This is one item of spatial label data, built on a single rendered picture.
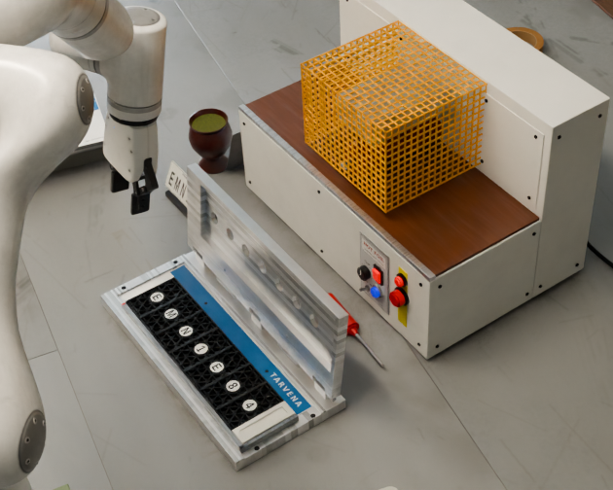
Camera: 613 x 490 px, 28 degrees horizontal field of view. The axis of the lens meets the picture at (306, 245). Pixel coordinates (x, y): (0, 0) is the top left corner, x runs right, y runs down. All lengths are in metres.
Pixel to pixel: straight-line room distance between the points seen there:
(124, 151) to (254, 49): 0.86
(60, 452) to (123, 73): 0.60
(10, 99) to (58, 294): 0.86
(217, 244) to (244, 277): 0.09
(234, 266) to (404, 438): 0.41
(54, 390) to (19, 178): 0.72
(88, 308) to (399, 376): 0.56
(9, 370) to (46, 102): 0.30
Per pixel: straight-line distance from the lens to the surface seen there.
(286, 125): 2.17
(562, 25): 2.78
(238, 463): 1.89
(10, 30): 1.48
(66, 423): 2.00
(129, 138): 1.88
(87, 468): 1.94
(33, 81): 1.38
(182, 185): 2.31
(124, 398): 2.02
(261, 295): 2.01
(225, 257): 2.08
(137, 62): 1.82
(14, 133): 1.38
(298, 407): 1.94
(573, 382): 2.02
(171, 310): 2.08
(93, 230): 2.30
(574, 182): 2.00
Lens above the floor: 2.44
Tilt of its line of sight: 44 degrees down
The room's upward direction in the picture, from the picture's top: 4 degrees counter-clockwise
